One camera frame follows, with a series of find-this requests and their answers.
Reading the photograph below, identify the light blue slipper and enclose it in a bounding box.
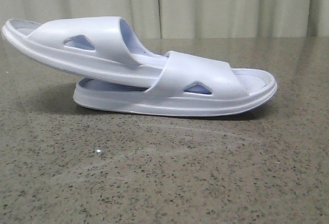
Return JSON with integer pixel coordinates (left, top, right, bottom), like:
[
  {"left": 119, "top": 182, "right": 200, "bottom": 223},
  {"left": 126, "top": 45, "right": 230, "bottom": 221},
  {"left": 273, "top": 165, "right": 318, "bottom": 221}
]
[
  {"left": 73, "top": 51, "right": 277, "bottom": 117},
  {"left": 2, "top": 16, "right": 168, "bottom": 87}
]

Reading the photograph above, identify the beige background curtain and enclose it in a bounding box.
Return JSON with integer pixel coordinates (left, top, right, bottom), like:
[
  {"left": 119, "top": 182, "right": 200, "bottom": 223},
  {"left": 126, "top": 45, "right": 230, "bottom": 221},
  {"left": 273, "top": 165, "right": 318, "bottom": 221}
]
[{"left": 1, "top": 0, "right": 328, "bottom": 39}]

